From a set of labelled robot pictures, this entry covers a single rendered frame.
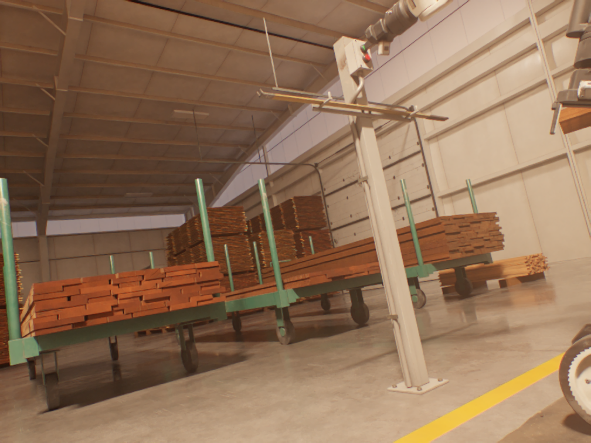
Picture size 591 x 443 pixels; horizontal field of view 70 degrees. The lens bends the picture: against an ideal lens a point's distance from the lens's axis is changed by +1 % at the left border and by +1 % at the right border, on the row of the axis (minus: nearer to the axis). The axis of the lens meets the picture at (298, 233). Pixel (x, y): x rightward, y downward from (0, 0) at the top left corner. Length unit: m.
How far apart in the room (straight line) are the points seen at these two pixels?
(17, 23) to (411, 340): 11.87
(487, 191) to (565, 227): 1.87
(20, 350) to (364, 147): 1.95
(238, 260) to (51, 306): 9.05
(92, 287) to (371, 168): 1.54
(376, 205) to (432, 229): 2.63
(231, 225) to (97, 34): 5.79
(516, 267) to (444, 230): 1.68
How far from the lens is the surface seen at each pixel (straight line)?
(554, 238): 10.33
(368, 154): 1.57
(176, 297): 2.47
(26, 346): 2.59
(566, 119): 2.08
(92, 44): 12.97
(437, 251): 4.13
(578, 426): 1.15
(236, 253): 11.21
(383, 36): 1.61
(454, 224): 4.22
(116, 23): 12.31
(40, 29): 12.66
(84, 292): 2.39
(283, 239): 11.95
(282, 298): 3.07
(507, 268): 5.63
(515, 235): 10.65
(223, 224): 11.17
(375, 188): 1.54
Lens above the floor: 0.40
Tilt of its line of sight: 8 degrees up
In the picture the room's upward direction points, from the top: 11 degrees counter-clockwise
